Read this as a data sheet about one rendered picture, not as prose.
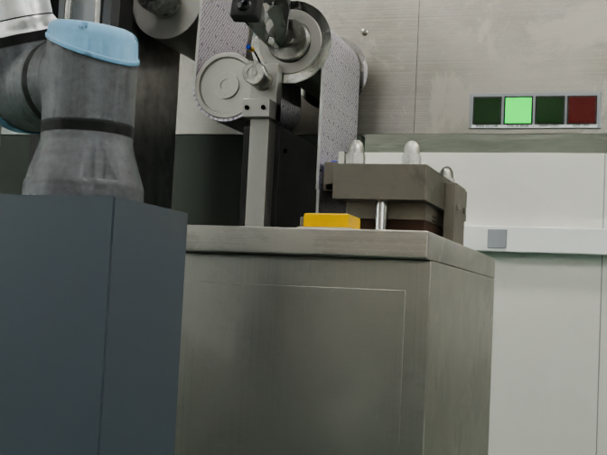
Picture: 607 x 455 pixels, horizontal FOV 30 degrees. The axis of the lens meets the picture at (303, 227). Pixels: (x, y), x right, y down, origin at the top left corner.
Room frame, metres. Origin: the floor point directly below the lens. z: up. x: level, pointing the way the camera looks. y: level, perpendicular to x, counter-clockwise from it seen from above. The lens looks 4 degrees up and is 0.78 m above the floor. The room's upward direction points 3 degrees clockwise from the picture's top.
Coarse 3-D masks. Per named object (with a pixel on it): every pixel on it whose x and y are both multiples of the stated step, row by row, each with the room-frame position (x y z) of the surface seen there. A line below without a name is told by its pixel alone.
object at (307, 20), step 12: (300, 12) 1.96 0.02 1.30; (312, 24) 1.95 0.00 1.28; (312, 36) 1.95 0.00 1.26; (264, 48) 1.98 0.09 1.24; (312, 48) 1.95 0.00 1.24; (264, 60) 1.98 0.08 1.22; (276, 60) 1.97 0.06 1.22; (300, 60) 1.96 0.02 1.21; (312, 60) 1.95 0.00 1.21; (288, 72) 1.96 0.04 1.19; (300, 84) 2.06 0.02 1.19; (312, 84) 2.06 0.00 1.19
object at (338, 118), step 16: (320, 96) 1.95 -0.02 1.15; (336, 96) 2.03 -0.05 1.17; (320, 112) 1.95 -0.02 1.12; (336, 112) 2.04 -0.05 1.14; (352, 112) 2.14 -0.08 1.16; (320, 128) 1.95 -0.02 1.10; (336, 128) 2.04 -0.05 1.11; (352, 128) 2.14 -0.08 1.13; (320, 144) 1.95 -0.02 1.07; (336, 144) 2.05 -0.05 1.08; (320, 160) 1.95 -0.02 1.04; (336, 160) 2.05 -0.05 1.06; (320, 176) 1.96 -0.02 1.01
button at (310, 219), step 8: (304, 216) 1.68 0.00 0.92; (312, 216) 1.67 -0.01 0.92; (320, 216) 1.67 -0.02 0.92; (328, 216) 1.67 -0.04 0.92; (336, 216) 1.66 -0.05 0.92; (344, 216) 1.66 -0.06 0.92; (352, 216) 1.68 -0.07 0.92; (304, 224) 1.68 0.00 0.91; (312, 224) 1.67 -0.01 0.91; (320, 224) 1.67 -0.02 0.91; (328, 224) 1.67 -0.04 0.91; (336, 224) 1.66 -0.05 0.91; (344, 224) 1.66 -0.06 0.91; (352, 224) 1.68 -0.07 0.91
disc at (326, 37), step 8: (296, 8) 1.96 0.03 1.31; (304, 8) 1.96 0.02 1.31; (312, 8) 1.96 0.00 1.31; (312, 16) 1.96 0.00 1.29; (320, 16) 1.95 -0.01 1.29; (320, 24) 1.95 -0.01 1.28; (328, 24) 1.95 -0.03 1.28; (328, 32) 1.95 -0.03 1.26; (256, 40) 1.99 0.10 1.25; (328, 40) 1.95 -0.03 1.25; (256, 48) 1.99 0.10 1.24; (328, 48) 1.95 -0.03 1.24; (256, 56) 1.99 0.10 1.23; (320, 56) 1.95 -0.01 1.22; (312, 64) 1.95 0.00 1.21; (320, 64) 1.95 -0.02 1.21; (304, 72) 1.96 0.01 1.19; (312, 72) 1.95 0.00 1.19; (288, 80) 1.97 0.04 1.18; (296, 80) 1.96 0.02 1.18
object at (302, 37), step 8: (288, 24) 1.95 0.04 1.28; (296, 24) 1.94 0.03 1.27; (272, 32) 1.96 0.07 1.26; (288, 32) 1.95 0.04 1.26; (296, 32) 1.94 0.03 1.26; (304, 32) 1.94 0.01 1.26; (288, 40) 1.95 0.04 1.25; (296, 40) 1.94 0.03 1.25; (304, 40) 1.94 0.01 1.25; (272, 48) 1.96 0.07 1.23; (280, 48) 1.95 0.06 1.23; (288, 48) 1.95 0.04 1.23; (296, 48) 1.94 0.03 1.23; (304, 48) 1.94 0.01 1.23; (280, 56) 1.95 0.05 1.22; (288, 56) 1.95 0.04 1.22; (296, 56) 1.94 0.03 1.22
